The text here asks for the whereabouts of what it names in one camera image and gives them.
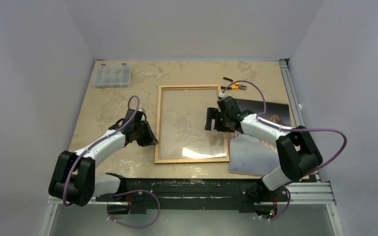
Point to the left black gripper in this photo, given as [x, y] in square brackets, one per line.
[149, 139]

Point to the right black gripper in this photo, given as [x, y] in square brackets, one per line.
[216, 120]

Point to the wooden picture frame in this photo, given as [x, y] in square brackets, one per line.
[190, 123]

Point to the clear glass pane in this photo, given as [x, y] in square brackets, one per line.
[192, 123]

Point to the landscape photo print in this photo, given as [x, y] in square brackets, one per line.
[253, 156]

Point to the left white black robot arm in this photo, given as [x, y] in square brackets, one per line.
[74, 180]

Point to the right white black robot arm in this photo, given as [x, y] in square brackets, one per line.
[297, 152]

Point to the orange black pliers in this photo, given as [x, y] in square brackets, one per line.
[234, 86]

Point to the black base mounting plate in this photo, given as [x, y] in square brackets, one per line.
[245, 195]

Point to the clear plastic organizer box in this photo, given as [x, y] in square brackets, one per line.
[111, 75]

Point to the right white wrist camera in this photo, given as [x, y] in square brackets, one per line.
[221, 95]

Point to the aluminium rail frame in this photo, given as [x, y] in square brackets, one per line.
[164, 145]

